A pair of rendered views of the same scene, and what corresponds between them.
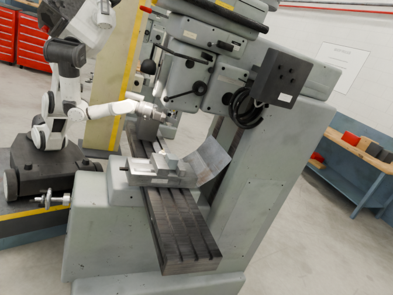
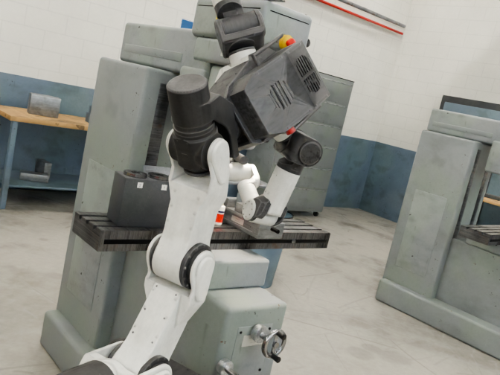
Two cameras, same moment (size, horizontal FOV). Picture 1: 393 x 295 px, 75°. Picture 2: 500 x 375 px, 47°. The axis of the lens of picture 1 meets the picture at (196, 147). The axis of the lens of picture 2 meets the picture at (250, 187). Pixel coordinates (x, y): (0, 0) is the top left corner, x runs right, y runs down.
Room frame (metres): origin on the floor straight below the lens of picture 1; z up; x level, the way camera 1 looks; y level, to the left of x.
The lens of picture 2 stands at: (1.72, 2.58, 1.55)
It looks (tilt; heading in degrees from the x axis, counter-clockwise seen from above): 9 degrees down; 257
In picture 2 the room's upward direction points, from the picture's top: 13 degrees clockwise
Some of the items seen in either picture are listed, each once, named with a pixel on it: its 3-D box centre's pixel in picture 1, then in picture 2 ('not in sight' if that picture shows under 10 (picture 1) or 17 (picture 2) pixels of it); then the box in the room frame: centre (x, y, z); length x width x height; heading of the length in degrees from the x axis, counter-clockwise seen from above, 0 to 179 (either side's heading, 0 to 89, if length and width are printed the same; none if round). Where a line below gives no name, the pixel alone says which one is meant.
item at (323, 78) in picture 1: (275, 65); (179, 52); (1.55, -0.26, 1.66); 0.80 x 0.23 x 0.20; 119
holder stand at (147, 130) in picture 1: (148, 120); (143, 198); (1.62, 0.37, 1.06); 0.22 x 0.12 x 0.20; 22
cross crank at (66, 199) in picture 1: (55, 199); (268, 339); (1.07, 0.62, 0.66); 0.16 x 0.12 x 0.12; 119
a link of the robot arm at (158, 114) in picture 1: (154, 113); not in sight; (1.30, 0.27, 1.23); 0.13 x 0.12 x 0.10; 10
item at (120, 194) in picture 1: (152, 181); (202, 254); (1.31, 0.18, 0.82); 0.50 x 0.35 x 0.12; 119
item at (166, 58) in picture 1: (162, 75); not in sight; (1.26, 0.28, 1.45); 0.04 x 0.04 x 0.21; 29
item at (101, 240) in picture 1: (135, 225); (189, 331); (1.30, 0.20, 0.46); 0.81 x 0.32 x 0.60; 119
